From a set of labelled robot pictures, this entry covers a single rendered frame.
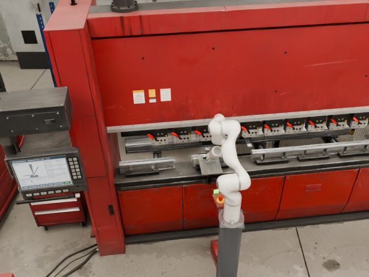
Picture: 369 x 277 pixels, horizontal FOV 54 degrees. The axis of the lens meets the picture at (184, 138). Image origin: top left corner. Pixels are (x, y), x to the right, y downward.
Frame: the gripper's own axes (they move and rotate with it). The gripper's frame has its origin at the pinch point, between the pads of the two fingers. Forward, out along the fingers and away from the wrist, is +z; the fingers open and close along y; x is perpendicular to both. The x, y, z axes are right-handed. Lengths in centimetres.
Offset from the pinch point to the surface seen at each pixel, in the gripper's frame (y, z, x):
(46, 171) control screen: 125, -59, 4
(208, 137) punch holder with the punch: 0.5, -10.3, -17.0
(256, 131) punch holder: -42.1, -13.9, -16.0
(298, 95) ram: -74, -40, -36
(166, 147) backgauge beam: 34, 31, -22
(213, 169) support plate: -0.3, -5.5, 11.0
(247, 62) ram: -29, -63, -59
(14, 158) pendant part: 143, -69, -6
